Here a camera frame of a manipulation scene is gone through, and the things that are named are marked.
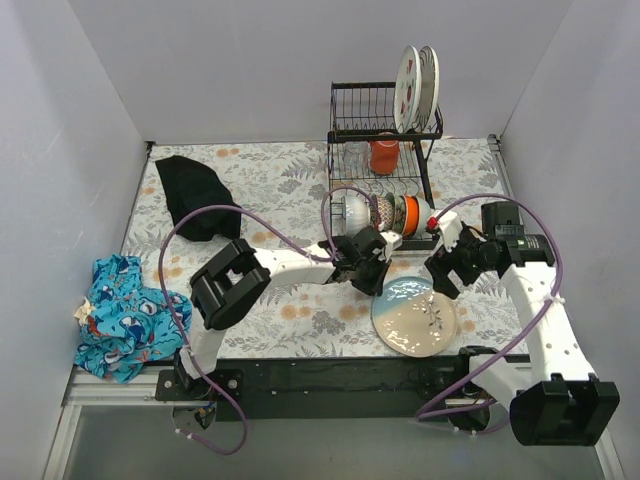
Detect cream pink bowl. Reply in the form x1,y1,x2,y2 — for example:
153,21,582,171
342,195,371,236

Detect blue patterned dark bowl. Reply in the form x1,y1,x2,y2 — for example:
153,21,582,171
370,195,389,231

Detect beige and blue plate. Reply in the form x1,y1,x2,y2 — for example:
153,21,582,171
371,276,458,358

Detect white bowl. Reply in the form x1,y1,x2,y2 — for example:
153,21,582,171
415,196,432,236

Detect black wire dish rack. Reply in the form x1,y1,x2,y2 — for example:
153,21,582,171
324,78,444,251

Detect clear faceted glass tumbler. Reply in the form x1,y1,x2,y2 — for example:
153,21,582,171
343,142,370,172

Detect orange ceramic mug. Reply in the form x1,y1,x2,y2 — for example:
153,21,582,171
369,132,400,175

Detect white plate red motifs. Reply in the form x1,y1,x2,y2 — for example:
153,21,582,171
393,46,422,134

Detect blue striped white plate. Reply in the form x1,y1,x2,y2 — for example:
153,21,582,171
418,46,440,132

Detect green celadon bowl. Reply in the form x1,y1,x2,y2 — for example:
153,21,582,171
384,192,396,232

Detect orange bowl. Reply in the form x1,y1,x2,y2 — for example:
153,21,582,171
402,195,420,237

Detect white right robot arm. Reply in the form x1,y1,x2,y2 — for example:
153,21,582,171
415,194,620,446

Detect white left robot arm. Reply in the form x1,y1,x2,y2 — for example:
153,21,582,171
175,226,402,400

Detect light green small bowl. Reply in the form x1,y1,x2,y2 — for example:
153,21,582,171
393,195,407,237

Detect floral table mat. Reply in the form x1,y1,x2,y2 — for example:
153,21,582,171
123,138,504,359

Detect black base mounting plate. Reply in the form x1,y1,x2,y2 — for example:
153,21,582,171
155,354,469,421

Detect black cloth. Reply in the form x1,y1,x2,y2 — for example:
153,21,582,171
155,155,241,242

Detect blue patterned cloth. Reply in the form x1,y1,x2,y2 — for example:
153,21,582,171
74,254,192,383

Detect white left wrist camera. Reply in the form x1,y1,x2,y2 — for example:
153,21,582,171
379,231,402,261

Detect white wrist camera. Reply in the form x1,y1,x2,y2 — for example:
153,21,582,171
427,210,463,252
379,231,402,261

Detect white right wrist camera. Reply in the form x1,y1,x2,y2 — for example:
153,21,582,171
427,210,463,252

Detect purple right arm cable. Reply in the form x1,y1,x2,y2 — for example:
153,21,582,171
415,193,567,435

